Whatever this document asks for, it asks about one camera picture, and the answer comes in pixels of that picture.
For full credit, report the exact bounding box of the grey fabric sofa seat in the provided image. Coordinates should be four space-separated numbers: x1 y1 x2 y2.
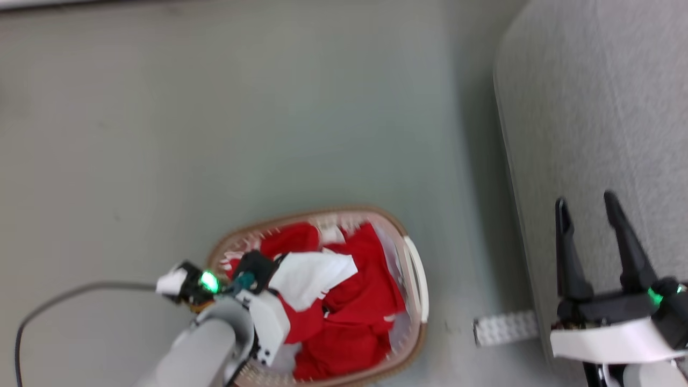
493 0 688 387

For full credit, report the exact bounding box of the red garment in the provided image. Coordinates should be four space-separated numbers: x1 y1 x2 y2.
230 222 407 382

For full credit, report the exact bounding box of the white brown-rimmed laundry basket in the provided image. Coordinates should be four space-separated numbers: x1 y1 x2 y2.
206 205 430 387

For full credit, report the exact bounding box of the white sofa leg block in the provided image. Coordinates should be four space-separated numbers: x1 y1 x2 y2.
472 310 539 348

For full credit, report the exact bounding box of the thin grey cable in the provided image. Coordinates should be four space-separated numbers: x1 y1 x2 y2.
15 281 157 387

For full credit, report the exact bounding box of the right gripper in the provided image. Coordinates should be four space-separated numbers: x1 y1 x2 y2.
549 190 688 365

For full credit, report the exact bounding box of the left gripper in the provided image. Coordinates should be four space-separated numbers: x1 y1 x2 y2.
155 250 282 313

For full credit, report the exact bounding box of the white garment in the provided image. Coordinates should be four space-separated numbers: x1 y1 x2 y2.
268 250 359 313

